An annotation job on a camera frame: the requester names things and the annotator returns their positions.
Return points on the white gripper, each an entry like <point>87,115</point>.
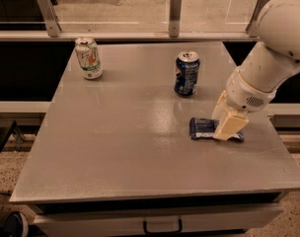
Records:
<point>245,95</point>

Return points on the blue rxbar blueberry wrapper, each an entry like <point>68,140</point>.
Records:
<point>205,128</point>

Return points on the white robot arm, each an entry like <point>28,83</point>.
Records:
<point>274,59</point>

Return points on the blue pepsi soda can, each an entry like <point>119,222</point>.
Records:
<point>186,71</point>

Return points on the white 7up soda can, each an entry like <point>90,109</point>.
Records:
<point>88,57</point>

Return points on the dark round wheel object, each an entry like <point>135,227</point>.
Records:
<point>16,225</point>

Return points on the right metal rail bracket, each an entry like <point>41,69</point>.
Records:
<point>251,28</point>

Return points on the metal rail bracket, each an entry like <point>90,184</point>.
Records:
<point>49,17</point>
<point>174,18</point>
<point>251,28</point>

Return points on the white drawer with black handle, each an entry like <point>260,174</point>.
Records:
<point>166,222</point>

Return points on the middle metal rail bracket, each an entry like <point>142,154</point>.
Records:
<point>174,18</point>

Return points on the left metal rail bracket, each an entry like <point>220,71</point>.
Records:
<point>49,17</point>

